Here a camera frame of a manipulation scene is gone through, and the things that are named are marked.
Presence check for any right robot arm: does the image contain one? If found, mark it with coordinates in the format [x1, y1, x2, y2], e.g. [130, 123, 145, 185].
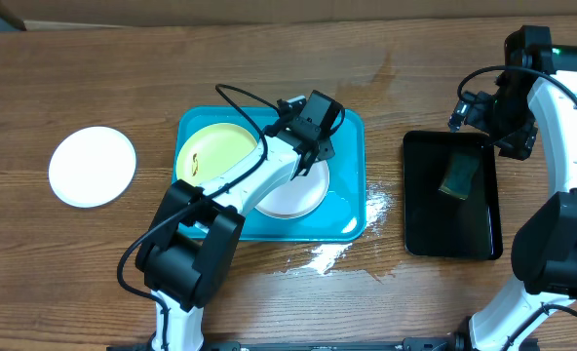
[436, 25, 577, 351]

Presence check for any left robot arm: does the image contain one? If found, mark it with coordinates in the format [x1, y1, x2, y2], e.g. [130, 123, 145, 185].
[131, 91, 346, 350]

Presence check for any green yellow sponge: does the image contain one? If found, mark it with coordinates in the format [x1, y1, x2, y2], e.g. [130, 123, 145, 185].
[439, 153, 480, 200]

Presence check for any teal plastic tray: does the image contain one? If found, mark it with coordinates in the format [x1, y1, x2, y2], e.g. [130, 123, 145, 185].
[172, 106, 366, 242]

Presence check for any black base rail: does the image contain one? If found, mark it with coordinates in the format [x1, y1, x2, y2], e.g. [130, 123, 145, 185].
[106, 336, 541, 351]

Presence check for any white plate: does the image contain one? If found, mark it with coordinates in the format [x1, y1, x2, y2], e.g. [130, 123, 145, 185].
[48, 126, 136, 209]
[255, 161, 330, 219]

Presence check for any black rectangular tray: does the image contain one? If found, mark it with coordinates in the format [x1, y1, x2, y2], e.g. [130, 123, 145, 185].
[403, 131, 503, 260]

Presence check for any yellow plate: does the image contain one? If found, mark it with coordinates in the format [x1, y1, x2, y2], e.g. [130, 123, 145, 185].
[174, 123, 257, 186]

